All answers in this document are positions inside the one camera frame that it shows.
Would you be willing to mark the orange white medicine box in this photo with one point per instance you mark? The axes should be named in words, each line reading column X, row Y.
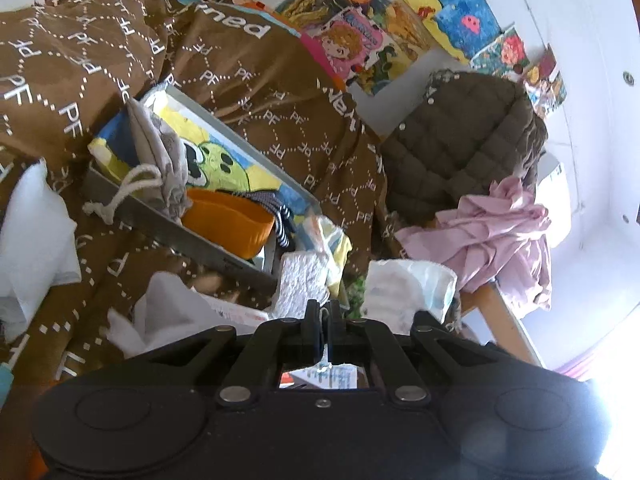
column 323, row 375

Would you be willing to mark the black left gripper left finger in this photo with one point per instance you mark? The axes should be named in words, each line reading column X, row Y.
column 273, row 346

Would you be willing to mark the white tissue paper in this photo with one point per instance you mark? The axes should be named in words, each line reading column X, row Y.
column 38, row 250

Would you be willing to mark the orange plastic cup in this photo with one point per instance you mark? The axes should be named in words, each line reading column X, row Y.
column 234, row 223

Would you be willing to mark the navy striped sock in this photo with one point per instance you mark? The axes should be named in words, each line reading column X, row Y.
column 284, row 226

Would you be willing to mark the pink cloth garment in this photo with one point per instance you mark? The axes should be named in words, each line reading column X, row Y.
column 498, row 237

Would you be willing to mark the starry night style painting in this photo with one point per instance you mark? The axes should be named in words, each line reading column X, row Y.
column 409, row 36

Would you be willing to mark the brown PF patterned blanket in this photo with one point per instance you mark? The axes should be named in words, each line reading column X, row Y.
column 69, row 67

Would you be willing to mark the red flower girl painting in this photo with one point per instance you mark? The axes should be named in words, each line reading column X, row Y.
column 506, row 58

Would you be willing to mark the pink cartoon girl poster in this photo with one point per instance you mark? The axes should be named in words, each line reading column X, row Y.
column 353, row 44

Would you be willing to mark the green white pellet bag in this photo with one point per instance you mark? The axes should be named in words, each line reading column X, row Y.
column 355, row 295

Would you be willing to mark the blue yellow beach painting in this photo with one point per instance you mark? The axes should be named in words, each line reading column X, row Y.
column 461, row 27

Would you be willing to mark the olive quilted jacket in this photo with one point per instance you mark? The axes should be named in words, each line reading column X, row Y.
column 469, row 131

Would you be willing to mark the wooden bed rail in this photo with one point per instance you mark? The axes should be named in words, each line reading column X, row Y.
column 508, row 331

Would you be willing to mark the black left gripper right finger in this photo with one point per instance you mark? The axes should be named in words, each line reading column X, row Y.
column 371, row 344

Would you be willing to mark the grey storage tray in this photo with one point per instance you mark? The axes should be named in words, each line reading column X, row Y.
column 218, row 160

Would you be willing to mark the white lace cloth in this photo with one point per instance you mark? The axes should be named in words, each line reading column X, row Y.
column 302, row 278

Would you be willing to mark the grey drawstring pouch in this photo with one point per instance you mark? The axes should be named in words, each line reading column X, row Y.
column 160, row 178

